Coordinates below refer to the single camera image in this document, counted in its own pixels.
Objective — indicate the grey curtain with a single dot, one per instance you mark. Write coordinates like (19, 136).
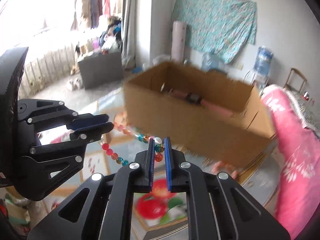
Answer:
(135, 17)

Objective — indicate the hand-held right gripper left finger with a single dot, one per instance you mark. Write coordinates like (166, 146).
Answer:
(150, 167)

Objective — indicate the teal floral wall cloth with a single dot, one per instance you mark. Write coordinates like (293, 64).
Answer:
(215, 22)

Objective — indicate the hanging clothes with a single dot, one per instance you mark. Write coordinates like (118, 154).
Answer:
(92, 5)

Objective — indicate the fruit print tablecloth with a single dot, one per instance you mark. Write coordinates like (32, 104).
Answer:
(160, 210)

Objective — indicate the wall socket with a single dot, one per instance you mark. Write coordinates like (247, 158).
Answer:
(240, 65)

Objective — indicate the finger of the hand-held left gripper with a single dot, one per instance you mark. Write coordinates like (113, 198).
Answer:
(97, 130)
(92, 119)

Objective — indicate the white water dispenser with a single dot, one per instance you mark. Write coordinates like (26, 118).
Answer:
(260, 80)

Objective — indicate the pile of clothes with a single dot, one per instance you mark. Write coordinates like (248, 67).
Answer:
(110, 37)

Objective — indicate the pair of white shoes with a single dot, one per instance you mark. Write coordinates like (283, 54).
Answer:
(75, 84)

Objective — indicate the wooden chair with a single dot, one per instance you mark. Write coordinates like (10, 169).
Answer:
(298, 73)

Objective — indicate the pair of tan sandals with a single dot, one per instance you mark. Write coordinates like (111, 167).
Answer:
(73, 70)

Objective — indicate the white plastic bag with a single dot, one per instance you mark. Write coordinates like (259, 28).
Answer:
(161, 60)

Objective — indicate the brown cardboard box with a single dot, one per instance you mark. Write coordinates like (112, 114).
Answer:
(187, 135)

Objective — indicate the blue dispenser water bottle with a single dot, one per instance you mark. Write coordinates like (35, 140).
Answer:
(263, 60)

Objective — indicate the grey lace cloth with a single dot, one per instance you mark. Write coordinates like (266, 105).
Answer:
(307, 115)

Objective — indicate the grey cabinet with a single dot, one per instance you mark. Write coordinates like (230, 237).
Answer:
(100, 70)

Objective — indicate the empty clear water bottle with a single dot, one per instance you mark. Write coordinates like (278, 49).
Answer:
(210, 62)

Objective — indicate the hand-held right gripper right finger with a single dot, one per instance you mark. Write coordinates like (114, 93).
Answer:
(168, 167)

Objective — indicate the balcony railing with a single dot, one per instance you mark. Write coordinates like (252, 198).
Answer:
(50, 65)

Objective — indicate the pink paper roll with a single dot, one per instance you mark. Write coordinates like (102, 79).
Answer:
(178, 42)

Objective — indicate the pink floral blanket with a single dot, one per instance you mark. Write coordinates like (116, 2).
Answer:
(295, 167)

